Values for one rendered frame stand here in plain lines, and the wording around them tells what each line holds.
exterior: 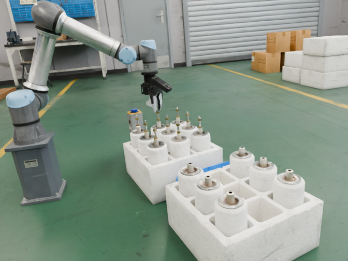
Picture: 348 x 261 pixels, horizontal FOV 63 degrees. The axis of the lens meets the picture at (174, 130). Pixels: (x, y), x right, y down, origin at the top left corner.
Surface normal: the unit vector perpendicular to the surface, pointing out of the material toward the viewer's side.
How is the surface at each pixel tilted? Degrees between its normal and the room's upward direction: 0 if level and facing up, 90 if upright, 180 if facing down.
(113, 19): 90
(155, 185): 90
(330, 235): 0
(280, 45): 90
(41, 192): 90
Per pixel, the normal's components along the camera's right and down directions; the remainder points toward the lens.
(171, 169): 0.45, 0.25
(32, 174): 0.18, 0.31
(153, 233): -0.08, -0.94
